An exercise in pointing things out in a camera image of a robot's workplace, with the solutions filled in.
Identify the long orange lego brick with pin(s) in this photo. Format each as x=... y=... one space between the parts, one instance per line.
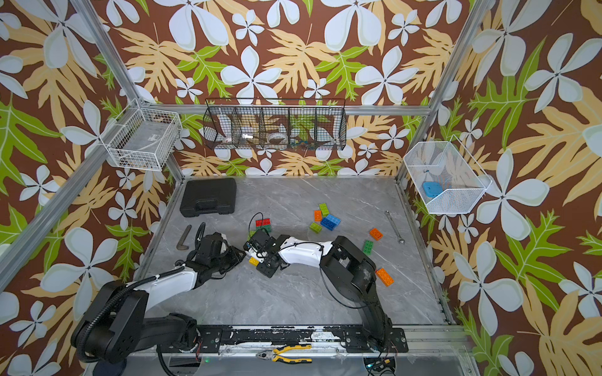
x=383 y=275

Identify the small dark green lego brick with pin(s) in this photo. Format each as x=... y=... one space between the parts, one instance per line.
x=368 y=247

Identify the white wire basket right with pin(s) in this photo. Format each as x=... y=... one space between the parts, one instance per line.
x=451 y=164

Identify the white wire basket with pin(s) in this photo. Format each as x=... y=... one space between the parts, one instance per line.
x=142 y=137
x=451 y=164

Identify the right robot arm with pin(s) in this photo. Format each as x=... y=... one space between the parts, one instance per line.
x=342 y=265

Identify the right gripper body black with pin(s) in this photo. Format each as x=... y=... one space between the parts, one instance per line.
x=265 y=267

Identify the light blue lego brick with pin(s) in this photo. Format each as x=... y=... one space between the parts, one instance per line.
x=334 y=221

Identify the small orange upturned lego brick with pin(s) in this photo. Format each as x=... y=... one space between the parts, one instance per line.
x=375 y=234

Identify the aluminium frame post right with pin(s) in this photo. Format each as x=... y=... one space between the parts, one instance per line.
x=460 y=51

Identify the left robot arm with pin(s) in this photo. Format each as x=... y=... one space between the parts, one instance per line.
x=116 y=323

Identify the red lego brick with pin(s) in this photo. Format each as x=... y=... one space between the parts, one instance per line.
x=263 y=222

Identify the dark blue upturned lego brick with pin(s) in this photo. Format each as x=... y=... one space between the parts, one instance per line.
x=328 y=224

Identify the blue sponge in basket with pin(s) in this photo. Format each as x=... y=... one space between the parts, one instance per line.
x=432 y=189

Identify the grey allen key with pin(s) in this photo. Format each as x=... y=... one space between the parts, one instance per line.
x=181 y=244

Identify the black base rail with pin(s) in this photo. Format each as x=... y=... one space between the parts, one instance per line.
x=345 y=338

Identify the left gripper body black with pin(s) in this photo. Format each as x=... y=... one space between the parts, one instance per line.
x=227 y=260

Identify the black wire basket centre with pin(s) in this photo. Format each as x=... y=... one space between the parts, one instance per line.
x=275 y=123

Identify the aluminium frame post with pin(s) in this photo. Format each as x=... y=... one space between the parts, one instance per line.
x=117 y=67
x=460 y=51

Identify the silver combination wrench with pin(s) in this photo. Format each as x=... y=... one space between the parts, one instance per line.
x=394 y=226

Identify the lime green lego brick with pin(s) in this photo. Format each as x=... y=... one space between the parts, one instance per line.
x=316 y=227
x=324 y=209

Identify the black plastic tool case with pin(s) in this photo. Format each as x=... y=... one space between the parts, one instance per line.
x=202 y=197

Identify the lime green lego brick front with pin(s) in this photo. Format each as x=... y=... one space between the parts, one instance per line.
x=316 y=227

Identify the white wire basket left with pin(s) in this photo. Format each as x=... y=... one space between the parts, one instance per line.
x=142 y=137

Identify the aluminium frame post left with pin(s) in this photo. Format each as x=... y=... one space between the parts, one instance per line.
x=117 y=67

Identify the yellow black pliers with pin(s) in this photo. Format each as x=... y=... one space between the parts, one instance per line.
x=279 y=355

